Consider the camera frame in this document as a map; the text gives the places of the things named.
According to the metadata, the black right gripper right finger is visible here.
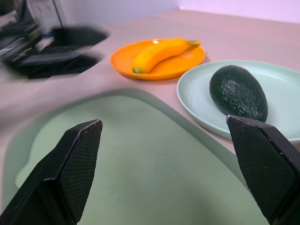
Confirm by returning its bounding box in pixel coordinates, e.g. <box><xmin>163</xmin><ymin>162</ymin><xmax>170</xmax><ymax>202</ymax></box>
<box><xmin>226</xmin><ymin>115</ymin><xmax>300</xmax><ymax>225</ymax></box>

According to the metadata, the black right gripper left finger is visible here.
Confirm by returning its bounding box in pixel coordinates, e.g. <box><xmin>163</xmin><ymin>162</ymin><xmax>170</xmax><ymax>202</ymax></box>
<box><xmin>4</xmin><ymin>53</ymin><xmax>104</xmax><ymax>80</ymax></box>

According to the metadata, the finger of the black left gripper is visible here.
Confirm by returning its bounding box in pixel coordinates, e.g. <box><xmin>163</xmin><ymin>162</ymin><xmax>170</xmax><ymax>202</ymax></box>
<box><xmin>0</xmin><ymin>119</ymin><xmax>103</xmax><ymax>225</ymax></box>
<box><xmin>50</xmin><ymin>23</ymin><xmax>111</xmax><ymax>47</ymax></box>

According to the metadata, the light green plate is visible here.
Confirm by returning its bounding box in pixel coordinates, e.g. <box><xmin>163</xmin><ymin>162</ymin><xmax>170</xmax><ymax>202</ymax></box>
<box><xmin>177</xmin><ymin>60</ymin><xmax>300</xmax><ymax>141</ymax></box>

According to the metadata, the orange plate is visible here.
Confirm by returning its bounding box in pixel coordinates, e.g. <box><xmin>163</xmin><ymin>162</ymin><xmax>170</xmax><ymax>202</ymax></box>
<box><xmin>110</xmin><ymin>38</ymin><xmax>206</xmax><ymax>81</ymax></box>

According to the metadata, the green tray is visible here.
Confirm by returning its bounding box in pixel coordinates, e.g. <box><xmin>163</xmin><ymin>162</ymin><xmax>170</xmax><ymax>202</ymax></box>
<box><xmin>3</xmin><ymin>88</ymin><xmax>270</xmax><ymax>225</ymax></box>

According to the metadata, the dark green avocado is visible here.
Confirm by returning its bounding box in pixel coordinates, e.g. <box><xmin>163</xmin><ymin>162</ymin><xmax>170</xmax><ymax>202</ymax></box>
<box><xmin>209</xmin><ymin>65</ymin><xmax>269</xmax><ymax>123</ymax></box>

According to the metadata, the yellow banana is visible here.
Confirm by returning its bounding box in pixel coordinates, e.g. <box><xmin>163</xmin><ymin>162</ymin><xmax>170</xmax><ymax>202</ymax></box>
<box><xmin>132</xmin><ymin>37</ymin><xmax>202</xmax><ymax>74</ymax></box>

